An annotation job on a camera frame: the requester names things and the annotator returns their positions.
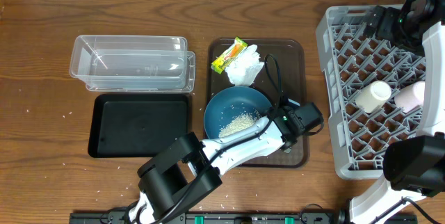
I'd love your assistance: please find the white rice pile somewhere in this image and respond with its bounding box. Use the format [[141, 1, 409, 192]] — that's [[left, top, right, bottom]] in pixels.
[[218, 111, 261, 138]]

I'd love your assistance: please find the large blue plate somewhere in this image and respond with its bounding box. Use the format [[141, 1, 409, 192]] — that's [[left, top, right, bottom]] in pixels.
[[204, 86, 272, 139]]

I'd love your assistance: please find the white cup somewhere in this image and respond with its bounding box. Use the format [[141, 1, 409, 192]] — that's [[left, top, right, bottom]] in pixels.
[[355, 81, 391, 113]]

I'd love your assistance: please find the white tissue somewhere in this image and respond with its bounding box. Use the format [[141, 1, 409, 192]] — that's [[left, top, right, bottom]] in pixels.
[[225, 45, 264, 86]]

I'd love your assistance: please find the pink cup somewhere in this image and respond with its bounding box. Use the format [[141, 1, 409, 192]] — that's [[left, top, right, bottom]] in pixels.
[[394, 81, 425, 113]]

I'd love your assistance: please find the yellow snack wrapper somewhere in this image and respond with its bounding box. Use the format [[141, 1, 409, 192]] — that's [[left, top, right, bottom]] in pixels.
[[211, 37, 248, 74]]

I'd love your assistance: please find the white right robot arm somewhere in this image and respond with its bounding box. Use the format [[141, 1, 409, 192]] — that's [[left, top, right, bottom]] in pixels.
[[338, 0, 444, 223]]

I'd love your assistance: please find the grey dishwasher rack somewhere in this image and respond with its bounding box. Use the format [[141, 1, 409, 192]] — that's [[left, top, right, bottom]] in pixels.
[[316, 6, 444, 179]]

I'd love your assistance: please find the brown serving tray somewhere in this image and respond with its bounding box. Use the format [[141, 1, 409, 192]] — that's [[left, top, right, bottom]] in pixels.
[[207, 39, 309, 169]]

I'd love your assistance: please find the black plastic tray bin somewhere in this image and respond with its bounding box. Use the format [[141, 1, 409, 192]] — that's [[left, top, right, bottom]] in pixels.
[[88, 93, 189, 158]]

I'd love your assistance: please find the clear plastic bin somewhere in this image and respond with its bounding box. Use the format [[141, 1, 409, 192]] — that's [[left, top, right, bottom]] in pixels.
[[70, 35, 196, 93]]

